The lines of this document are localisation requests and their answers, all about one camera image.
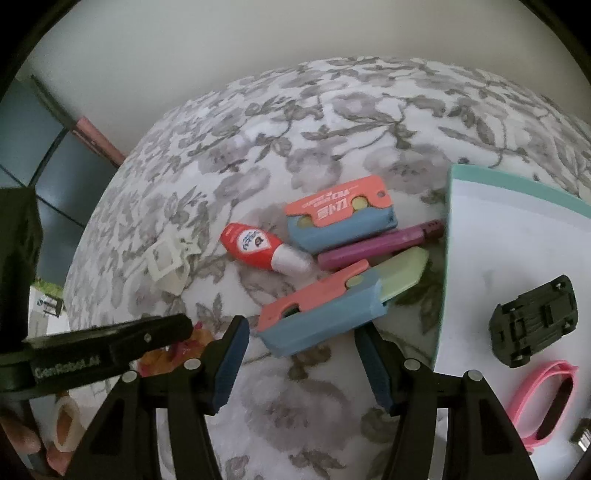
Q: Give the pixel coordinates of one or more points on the purple pen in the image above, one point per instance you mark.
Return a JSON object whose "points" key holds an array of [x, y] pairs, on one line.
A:
{"points": [[369, 247]]}

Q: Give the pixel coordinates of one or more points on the pink wristband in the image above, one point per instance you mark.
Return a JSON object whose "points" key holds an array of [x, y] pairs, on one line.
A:
{"points": [[521, 405]]}

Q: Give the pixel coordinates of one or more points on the orange toy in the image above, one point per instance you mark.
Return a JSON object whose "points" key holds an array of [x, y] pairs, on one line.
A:
{"points": [[166, 360]]}

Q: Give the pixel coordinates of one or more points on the dark cabinet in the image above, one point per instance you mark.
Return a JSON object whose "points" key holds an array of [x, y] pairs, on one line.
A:
{"points": [[18, 138]]}

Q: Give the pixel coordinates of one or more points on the large blue pink toy knife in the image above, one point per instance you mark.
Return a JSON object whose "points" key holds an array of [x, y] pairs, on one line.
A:
{"points": [[323, 318]]}

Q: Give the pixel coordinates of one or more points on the black toy car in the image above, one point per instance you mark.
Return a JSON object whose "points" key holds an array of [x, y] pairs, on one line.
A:
{"points": [[531, 318]]}

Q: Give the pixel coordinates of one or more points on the red glue bottle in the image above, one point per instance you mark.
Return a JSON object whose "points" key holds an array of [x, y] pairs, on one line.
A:
{"points": [[249, 244]]}

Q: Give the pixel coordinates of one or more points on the person's left hand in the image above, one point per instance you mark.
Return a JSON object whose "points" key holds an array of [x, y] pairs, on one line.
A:
{"points": [[18, 434]]}

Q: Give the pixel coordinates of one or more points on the white tray with teal rim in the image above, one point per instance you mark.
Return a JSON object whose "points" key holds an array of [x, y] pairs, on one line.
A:
{"points": [[489, 230]]}

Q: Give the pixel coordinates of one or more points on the white plastic clip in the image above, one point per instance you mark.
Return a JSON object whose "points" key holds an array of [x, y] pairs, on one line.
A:
{"points": [[168, 272]]}

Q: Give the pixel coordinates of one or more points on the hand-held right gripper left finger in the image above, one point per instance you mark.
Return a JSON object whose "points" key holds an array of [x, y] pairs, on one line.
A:
{"points": [[231, 364]]}

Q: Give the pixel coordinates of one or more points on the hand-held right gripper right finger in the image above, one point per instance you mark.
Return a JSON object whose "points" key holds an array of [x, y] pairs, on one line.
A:
{"points": [[376, 369]]}

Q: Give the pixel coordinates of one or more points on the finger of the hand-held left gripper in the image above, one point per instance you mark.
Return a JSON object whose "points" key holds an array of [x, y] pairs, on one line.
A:
{"points": [[152, 334]]}

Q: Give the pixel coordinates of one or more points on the small blue pink toy knife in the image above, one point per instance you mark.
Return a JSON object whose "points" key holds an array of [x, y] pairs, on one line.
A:
{"points": [[337, 230]]}

